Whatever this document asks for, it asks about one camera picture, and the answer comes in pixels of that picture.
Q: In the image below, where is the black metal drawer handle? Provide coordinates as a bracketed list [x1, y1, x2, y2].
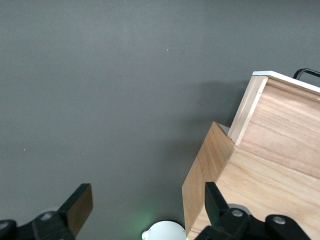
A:
[292, 67, 320, 81]

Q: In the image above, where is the wooden drawer cabinet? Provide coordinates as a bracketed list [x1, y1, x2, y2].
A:
[181, 121, 320, 240]

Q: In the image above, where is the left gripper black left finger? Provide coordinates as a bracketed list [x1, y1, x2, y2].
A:
[32, 183, 94, 240]

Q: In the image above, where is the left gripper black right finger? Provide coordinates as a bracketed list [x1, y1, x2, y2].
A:
[196, 181, 251, 240]

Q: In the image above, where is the wooden drawer with white front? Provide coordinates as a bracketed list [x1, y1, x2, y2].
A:
[228, 70, 320, 180]

